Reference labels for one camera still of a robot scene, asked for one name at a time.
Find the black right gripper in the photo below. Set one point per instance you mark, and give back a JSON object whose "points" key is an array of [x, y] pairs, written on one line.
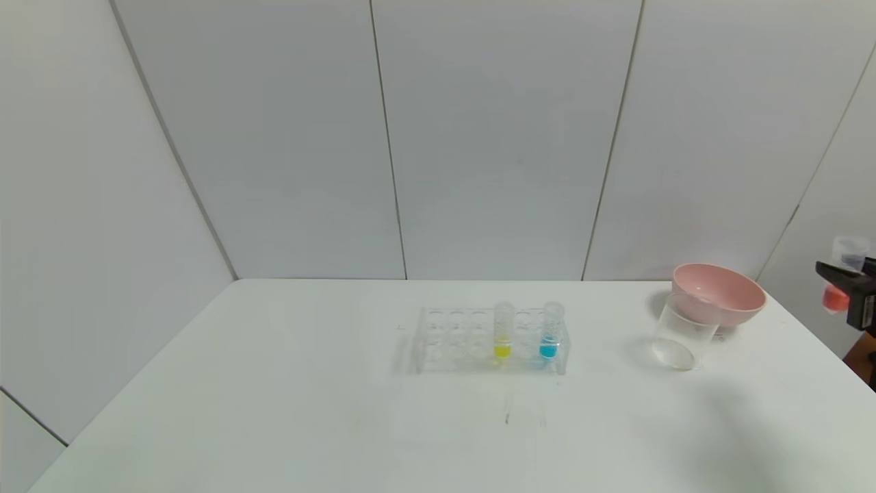
{"points": [[864, 301]]}

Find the test tube with red pigment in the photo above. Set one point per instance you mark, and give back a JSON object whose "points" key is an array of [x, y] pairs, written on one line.
{"points": [[835, 300]]}

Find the test tube with yellow pigment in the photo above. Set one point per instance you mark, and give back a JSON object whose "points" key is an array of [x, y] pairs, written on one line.
{"points": [[502, 349]]}

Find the clear plastic beaker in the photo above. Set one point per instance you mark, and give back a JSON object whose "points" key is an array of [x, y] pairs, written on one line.
{"points": [[677, 346]]}

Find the test tube with blue pigment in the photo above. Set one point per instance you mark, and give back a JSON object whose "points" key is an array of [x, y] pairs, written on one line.
{"points": [[548, 349]]}

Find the clear acrylic test tube rack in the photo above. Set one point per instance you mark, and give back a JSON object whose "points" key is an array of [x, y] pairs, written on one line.
{"points": [[465, 349]]}

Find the pink bowl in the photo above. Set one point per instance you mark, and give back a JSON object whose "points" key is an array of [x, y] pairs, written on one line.
{"points": [[718, 298]]}

